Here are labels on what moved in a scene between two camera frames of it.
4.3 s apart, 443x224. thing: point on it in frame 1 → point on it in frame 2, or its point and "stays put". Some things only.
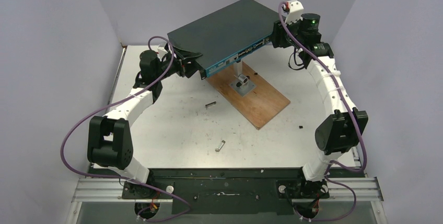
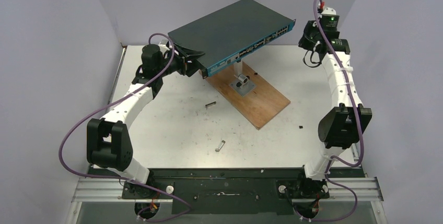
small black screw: [210, 104] stays put
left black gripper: [190, 67] stays put
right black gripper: [277, 36] → [310, 25]
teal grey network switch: [226, 36] stays put
